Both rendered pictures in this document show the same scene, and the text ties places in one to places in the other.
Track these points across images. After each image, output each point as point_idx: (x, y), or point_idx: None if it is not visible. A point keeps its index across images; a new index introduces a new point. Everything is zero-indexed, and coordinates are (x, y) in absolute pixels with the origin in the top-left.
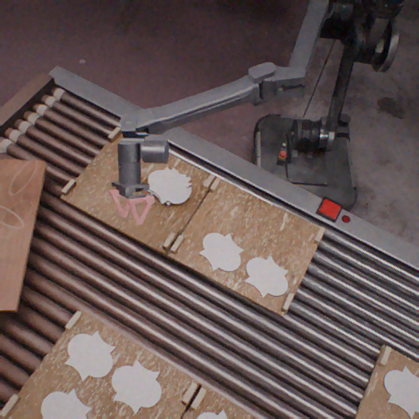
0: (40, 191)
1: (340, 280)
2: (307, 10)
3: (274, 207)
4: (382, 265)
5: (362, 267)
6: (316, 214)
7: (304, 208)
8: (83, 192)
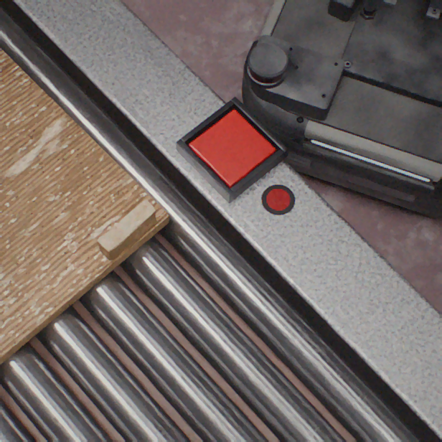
0: None
1: (138, 415)
2: None
3: (32, 90)
4: (331, 405)
5: (251, 390)
6: (179, 153)
7: (148, 123)
8: None
